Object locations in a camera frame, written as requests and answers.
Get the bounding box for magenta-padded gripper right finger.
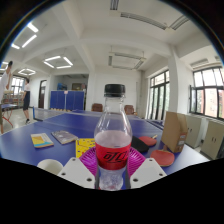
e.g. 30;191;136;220
125;146;168;190

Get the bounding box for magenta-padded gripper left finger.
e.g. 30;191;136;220
57;146;99;190

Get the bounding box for clear red-labelled drink bottle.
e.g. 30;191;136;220
93;83;134;191

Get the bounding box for red table tennis paddle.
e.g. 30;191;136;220
138;134;158;147
149;149;176;168

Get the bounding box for white mug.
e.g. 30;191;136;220
36;158;64;176

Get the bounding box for black paddle case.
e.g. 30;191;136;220
130;134;150;154

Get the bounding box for grey booklet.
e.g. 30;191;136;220
51;129;79;145

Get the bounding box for blue and yellow book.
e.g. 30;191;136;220
30;132;55;149

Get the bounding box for brown cardboard box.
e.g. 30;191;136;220
160;110;189;154

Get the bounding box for brown armchair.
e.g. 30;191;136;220
123;104;136;116
91;102;104;113

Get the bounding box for white cabinets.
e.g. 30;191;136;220
184;113;224;160

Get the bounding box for blue partition screens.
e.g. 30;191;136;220
49;89;86;112

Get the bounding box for dark brown door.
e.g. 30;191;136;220
37;79;48;109

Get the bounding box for red-legged table tennis table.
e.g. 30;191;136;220
0;103;18;129

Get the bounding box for ceiling lights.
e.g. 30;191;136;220
1;21;74;76

